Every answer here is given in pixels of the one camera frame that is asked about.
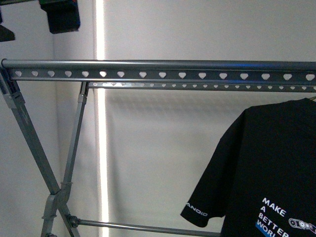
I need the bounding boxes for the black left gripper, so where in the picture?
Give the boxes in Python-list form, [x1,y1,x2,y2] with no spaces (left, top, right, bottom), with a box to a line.
[39,0,80,34]

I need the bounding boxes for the black printed t-shirt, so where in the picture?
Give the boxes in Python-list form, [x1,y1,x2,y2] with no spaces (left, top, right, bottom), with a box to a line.
[181,98,316,237]

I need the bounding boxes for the grey metal drying rack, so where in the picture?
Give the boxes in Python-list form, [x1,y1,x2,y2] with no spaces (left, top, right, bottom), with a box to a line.
[0,59,316,237]

